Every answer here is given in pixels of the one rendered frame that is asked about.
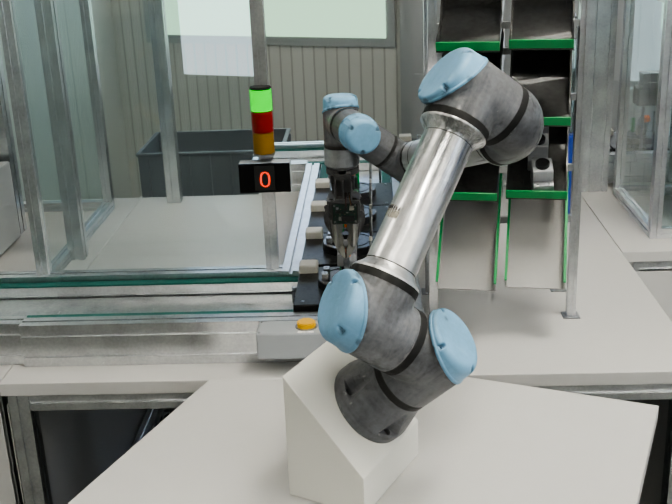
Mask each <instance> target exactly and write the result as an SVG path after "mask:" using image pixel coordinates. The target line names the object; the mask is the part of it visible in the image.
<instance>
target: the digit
mask: <svg viewBox="0 0 672 504"><path fill-rule="evenodd" d="M254 179H255V191H266V190H276V189H275V172H274V166H254Z"/></svg>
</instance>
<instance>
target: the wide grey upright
mask: <svg viewBox="0 0 672 504"><path fill-rule="evenodd" d="M617 16H618V0H591V8H590V28H589V49H588V69H587V90H586V110H585V131H584V151H583V172H582V192H586V191H588V192H599V191H602V192H607V188H608V171H609V154H610V137H611V119H612V102H613V85H614V68H615V50H616V33H617Z"/></svg>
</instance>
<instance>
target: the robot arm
mask: <svg viewBox="0 0 672 504"><path fill-rule="evenodd" d="M418 97H419V99H420V100H421V102H422V103H423V104H426V106H425V108H424V111H423V113H422V115H421V118H420V121H421V123H422V126H423V128H424V132H423V135H422V137H421V139H418V140H415V141H411V142H407V143H406V142H404V141H403V140H401V139H400V138H398V137H397V136H395V135H394V134H392V133H391V132H389V131H388V130H386V129H385V128H383V127H382V126H380V125H379V124H377V123H376V122H375V121H374V120H373V119H372V118H371V117H369V116H367V115H365V114H362V113H360V112H359V111H358V109H359V105H358V98H357V96H356V95H354V94H351V93H334V94H329V95H326V96H325V97H324V98H323V111H322V114H323V131H324V160H325V165H326V173H327V174H328V175H330V178H331V188H332V191H330V193H328V194H327V198H326V199H327V205H324V209H325V213H324V222H325V225H326V227H327V229H328V230H329V232H330V234H331V238H332V240H333V242H334V244H335V246H336V248H337V250H338V252H339V253H340V254H341V255H342V256H343V257H344V258H348V257H349V256H350V255H351V254H352V252H353V251H354V249H355V246H356V244H357V241H358V239H359V235H360V232H361V230H362V228H363V226H364V223H365V211H364V204H361V202H360V199H361V195H360V192H358V191H357V190H352V175H355V174H357V173H359V163H360V159H359V156H360V157H362V158H363V159H365V160H366V161H368V162H369V163H371V164H372V165H374V166H376V167H377V168H379V169H380V170H382V171H383V172H385V173H387V174H388V175H390V176H391V177H393V178H394V179H396V180H397V181H398V182H399V183H400V185H399V187H398V189H397V191H396V193H395V195H394V198H393V200H392V202H391V204H390V206H389V208H388V210H387V213H386V215H385V217H384V219H383V221H382V224H381V226H380V228H379V230H378V232H377V234H376V237H375V239H374V241H373V243H372V245H371V247H370V250H369V252H368V254H367V256H366V257H365V258H364V259H361V260H358V261H355V262H353V264H352V266H351V268H350V269H343V270H341V271H339V272H338V273H336V274H335V275H334V276H333V278H332V282H331V281H330V282H329V283H328V285H327V286H326V288H325V290H324V292H323V295H322V297H321V300H320V304H319V309H318V327H319V331H320V333H321V335H322V337H323V338H324V339H325V340H326V341H328V342H329V343H331V344H333V345H334V346H336V347H337V348H338V349H339V350H340V351H342V352H344V353H347V354H350V355H352V356H354V357H355V358H357V360H354V361H352V362H350V363H349V364H347V365H346V366H345V367H343V368H342V369H341V370H340V371H339V372H338V374H337V376H336V378H335V383H334V392H335V398H336V402H337V405H338V407H339V409H340V411H341V413H342V415H343V417H344V418H345V420H346V421H347V422H348V424H349V425H350V426H351V427H352V428H353V429H354V430H355V431H356V432H357V433H358V434H359V435H361V436H362V437H364V438H365V439H367V440H369V441H372V442H375V443H381V444H384V443H389V442H391V441H393V440H394V439H396V438H397V437H399V436H400V435H402V434H403V433H404V432H405V430H406V429H407V427H408V426H409V424H410V423H411V421H412V420H413V418H414V417H415V415H416V414H417V412H418V411H419V410H420V409H421V408H423V407H424V406H426V405H427V404H429V403H430V402H432V401H433V400H435V399H436V398H438V397H439V396H440V395H442V394H443V393H445V392H446V391H448V390H449V389H451V388H452V387H454V386H455V385H459V384H460V383H462V381H463V380H464V379H465V378H466V377H467V376H469V375H470V374H471V373H472V372H473V371H474V369H475V368H476V365H477V349H476V345H475V342H474V340H473V337H472V335H471V334H470V331H469V330H468V328H467V326H466V325H465V324H464V322H463V321H462V320H461V319H460V318H459V317H458V316H457V315H456V314H455V313H453V312H452V311H450V310H448V309H445V308H440V309H437V310H433V311H432V312H431V313H430V314H426V313H424V312H422V311H420V310H419V309H417V308H415V307H414V304H415V301H416V299H417V297H418V294H419V290H418V287H417V285H416V282H415V278H416V276H417V273H418V271H419V269H420V267H421V264H422V262H423V260H424V258H425V256H426V253H427V251H428V249H429V247H430V244H431V242H432V240H433V238H434V235H435V233H436V231H437V229H438V226H439V224H440V222H441V220H442V217H443V215H444V213H445V211H446V209H447V206H448V204H449V202H450V200H451V197H452V195H453V193H454V191H455V188H456V186H457V184H458V182H459V179H460V177H461V175H462V173H463V170H464V168H466V167H470V166H475V165H480V164H484V163H491V164H493V165H497V166H502V165H507V164H511V163H515V162H518V161H520V160H522V159H524V158H525V157H527V156H528V155H529V154H530V153H531V152H533V151H534V149H535V148H536V146H537V145H538V143H539V141H540V139H541V137H542V134H543V129H544V116H543V111H542V108H541V106H540V104H539V102H538V100H537V99H536V97H535V96H534V95H533V94H532V93H531V92H530V91H529V90H527V89H526V88H524V87H523V86H521V85H520V84H519V83H517V82H516V81H515V80H513V79H512V78H511V77H509V76H508V75H507V74H505V73H504V72H503V71H501V70H500V69H499V68H497V67H496V66H495V65H493V64H492V63H491V62H489V61H488V59H487V58H486V57H484V56H481V55H480V54H478V53H477V52H475V51H474V50H472V49H470V48H466V47H463V48H458V49H455V50H453V51H451V52H449V53H448V54H446V55H445V56H444V57H443V58H441V59H440V60H439V61H438V62H437V63H436V64H435V65H434V66H433V67H432V68H431V69H430V71H429V72H428V73H427V75H426V76H425V77H424V79H423V81H422V83H421V85H420V87H419V90H418ZM343 224H347V230H348V232H349V235H348V237H347V241H348V245H347V246H345V245H344V243H343V241H344V237H343V235H342V230H343Z"/></svg>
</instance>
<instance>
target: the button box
mask: <svg viewBox="0 0 672 504"><path fill-rule="evenodd" d="M315 321H316V326H315V327H314V328H312V329H300V328H298V327H297V321H261V322H259V325H258V329H257V333H256V344H257V358H258V359H305V358H306V357H307V356H309V355H310V354H311V353H313V352H314V351H315V350H316V349H318V348H319V347H320V346H321V345H323V344H324V343H325V342H326V340H325V339H324V338H323V337H322V335H321V333H320V331H319V327H318V320H315Z"/></svg>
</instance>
